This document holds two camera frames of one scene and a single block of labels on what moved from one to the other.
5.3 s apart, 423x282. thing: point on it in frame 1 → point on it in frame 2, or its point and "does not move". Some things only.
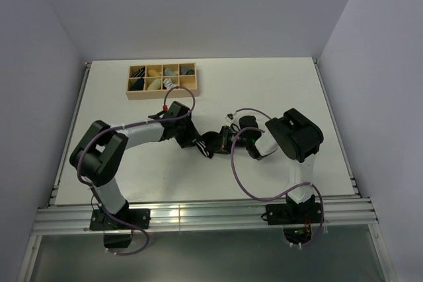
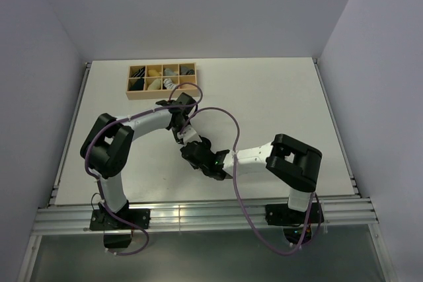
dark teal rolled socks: x=138 y=85 does not move
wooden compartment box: x=151 y=81 does not move
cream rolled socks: x=156 y=84 does not move
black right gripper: x=225 y=133 → x=204 y=143
